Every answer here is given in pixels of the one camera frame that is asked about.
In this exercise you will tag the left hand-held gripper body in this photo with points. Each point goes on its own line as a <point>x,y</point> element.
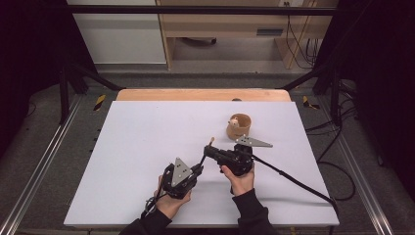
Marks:
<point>177,187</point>

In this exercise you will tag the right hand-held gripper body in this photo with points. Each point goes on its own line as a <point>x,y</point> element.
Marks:
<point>236,161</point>

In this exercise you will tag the black pen with orange end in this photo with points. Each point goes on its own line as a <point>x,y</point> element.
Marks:
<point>202,160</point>

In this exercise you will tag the brown wooden pen holder cup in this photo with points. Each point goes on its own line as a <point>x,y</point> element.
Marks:
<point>241,127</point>

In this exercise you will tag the person's left hand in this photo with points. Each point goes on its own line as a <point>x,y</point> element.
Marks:
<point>171,205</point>

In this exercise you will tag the person's right hand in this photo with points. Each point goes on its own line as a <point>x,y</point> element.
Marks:
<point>243,184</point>

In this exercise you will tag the small beige animal figurine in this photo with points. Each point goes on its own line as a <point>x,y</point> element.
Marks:
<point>233,122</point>

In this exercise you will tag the white table cover board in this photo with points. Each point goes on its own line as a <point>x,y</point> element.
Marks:
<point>130,147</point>

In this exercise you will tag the yellow black tape marker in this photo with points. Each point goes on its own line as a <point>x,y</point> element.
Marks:
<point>306,102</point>
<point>100,102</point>

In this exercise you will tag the black chair base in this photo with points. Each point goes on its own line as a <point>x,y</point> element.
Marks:
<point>200,41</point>

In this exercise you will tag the black metal stand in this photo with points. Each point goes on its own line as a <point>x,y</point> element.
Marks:
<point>64,94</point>
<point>334,98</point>

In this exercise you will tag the light wooden desk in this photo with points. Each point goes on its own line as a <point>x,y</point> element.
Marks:
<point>228,26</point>

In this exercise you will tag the white cabinet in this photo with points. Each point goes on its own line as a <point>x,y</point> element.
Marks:
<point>120,39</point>

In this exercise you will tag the black curtain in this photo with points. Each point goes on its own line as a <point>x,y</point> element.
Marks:
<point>381,65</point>
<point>29,49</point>

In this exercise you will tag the aluminium floor rail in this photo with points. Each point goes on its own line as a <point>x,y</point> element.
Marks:
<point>359,176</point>
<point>42,163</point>

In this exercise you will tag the black horizontal frame bar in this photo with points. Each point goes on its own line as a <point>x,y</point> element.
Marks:
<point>195,10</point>

